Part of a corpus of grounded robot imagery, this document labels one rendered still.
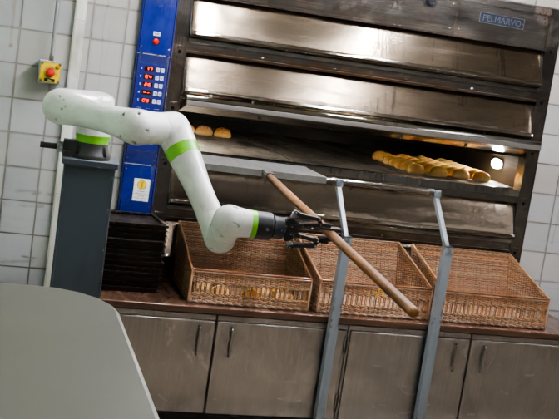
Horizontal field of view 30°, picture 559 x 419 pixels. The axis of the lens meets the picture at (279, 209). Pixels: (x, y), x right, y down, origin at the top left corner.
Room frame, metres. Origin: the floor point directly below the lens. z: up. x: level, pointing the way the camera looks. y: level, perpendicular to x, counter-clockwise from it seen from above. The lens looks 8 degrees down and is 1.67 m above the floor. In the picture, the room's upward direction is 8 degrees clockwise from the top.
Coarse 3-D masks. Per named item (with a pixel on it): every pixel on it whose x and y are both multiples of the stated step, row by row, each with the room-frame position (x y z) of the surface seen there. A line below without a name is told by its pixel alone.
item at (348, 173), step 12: (228, 156) 4.90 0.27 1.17; (240, 156) 4.94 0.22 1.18; (312, 168) 5.02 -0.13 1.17; (324, 168) 5.04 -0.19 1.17; (336, 168) 5.05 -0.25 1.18; (384, 180) 5.12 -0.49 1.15; (396, 180) 5.14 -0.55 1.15; (408, 180) 5.16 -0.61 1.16; (420, 180) 5.17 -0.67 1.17; (432, 180) 5.19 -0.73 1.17; (444, 180) 5.22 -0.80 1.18; (480, 192) 5.26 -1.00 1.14; (492, 192) 5.28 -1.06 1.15; (504, 192) 5.30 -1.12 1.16; (516, 192) 5.32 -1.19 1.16
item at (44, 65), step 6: (42, 60) 4.59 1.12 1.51; (42, 66) 4.59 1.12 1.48; (48, 66) 4.60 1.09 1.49; (54, 66) 4.60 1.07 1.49; (60, 66) 4.61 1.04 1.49; (42, 72) 4.59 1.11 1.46; (60, 72) 4.61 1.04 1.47; (42, 78) 4.59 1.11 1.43; (48, 78) 4.60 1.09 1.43; (54, 78) 4.60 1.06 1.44; (60, 78) 4.61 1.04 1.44; (54, 84) 4.61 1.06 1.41; (60, 84) 4.62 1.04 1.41
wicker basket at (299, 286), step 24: (192, 240) 4.82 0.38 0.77; (240, 240) 4.88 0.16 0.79; (264, 240) 4.92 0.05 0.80; (192, 264) 4.40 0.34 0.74; (240, 264) 4.86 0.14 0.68; (264, 264) 4.89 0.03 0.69; (288, 264) 4.90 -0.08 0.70; (192, 288) 4.60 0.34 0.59; (216, 288) 4.41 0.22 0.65; (240, 288) 4.74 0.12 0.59; (288, 288) 4.49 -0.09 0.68
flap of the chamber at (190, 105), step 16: (208, 112) 4.86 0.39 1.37; (224, 112) 4.82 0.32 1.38; (240, 112) 4.78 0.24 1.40; (256, 112) 4.78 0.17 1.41; (272, 112) 4.80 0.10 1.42; (320, 128) 5.06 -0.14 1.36; (336, 128) 5.02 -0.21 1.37; (352, 128) 4.97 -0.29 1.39; (368, 128) 4.93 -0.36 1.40; (384, 128) 4.95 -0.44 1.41; (400, 128) 4.98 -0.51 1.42; (448, 144) 5.23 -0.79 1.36; (464, 144) 5.18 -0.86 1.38; (480, 144) 5.13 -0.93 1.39; (496, 144) 5.11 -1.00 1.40; (512, 144) 5.14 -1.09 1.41; (528, 144) 5.17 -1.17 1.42
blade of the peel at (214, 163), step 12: (204, 156) 4.64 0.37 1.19; (216, 156) 4.69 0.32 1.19; (216, 168) 4.35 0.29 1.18; (228, 168) 4.36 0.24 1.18; (240, 168) 4.37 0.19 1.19; (252, 168) 4.54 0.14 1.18; (264, 168) 4.59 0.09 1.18; (276, 168) 4.64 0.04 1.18; (288, 168) 4.69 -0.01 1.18; (300, 168) 4.75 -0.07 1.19; (300, 180) 4.44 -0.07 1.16; (312, 180) 4.46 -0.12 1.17; (324, 180) 4.47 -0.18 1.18
